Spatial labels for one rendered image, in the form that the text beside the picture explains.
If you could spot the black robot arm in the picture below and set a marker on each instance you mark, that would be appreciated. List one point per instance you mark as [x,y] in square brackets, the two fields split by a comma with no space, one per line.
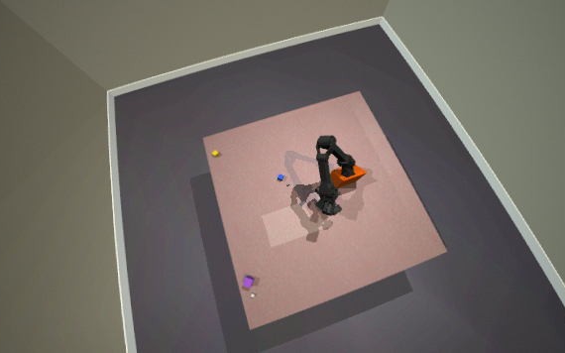
[327,188]

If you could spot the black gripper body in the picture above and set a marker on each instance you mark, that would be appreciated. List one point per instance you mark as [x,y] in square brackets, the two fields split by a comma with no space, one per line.
[337,208]

